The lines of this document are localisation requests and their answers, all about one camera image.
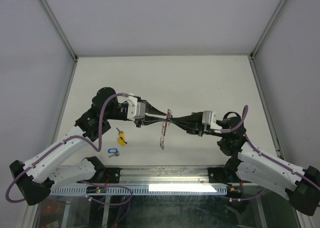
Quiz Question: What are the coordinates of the right aluminium frame post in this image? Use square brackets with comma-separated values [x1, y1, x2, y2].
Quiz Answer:
[249, 0, 295, 60]

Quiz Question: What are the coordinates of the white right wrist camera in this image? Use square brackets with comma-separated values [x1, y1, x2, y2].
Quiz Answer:
[201, 110, 222, 134]

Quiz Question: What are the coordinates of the aluminium frame post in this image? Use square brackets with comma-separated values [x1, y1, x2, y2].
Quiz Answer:
[32, 0, 79, 61]
[249, 0, 295, 60]

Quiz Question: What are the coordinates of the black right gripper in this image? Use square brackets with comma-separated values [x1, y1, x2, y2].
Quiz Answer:
[167, 111, 226, 138]

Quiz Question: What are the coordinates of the white slotted cable duct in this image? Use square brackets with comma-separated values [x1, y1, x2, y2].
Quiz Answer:
[51, 183, 227, 197]

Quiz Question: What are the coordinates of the blue tag key on table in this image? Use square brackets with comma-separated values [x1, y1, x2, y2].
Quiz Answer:
[107, 148, 120, 158]

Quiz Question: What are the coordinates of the yellow tag key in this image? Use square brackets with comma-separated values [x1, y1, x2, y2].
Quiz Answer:
[117, 136, 128, 147]
[116, 128, 124, 137]

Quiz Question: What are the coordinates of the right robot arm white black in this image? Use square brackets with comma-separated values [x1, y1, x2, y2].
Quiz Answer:
[169, 106, 320, 217]

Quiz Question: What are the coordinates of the left aluminium frame post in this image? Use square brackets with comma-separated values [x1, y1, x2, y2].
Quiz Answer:
[32, 0, 79, 61]

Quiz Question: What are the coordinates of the yellow tag key lower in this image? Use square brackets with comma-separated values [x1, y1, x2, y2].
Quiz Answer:
[117, 136, 128, 147]

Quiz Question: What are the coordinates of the metal keyring holder red handle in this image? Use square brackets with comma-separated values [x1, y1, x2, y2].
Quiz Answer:
[159, 109, 173, 150]

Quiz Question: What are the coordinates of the aluminium mounting rail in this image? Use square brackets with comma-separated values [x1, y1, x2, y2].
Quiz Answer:
[49, 164, 241, 188]

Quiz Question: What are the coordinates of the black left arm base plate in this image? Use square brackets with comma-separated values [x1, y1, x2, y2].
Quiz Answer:
[95, 167, 122, 185]

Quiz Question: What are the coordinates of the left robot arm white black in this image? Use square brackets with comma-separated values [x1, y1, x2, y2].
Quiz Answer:
[5, 87, 166, 206]

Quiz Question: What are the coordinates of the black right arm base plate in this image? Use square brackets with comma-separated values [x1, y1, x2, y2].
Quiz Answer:
[207, 167, 240, 185]

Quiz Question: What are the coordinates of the yellow tag key upper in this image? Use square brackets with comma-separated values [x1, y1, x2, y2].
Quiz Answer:
[116, 128, 124, 137]

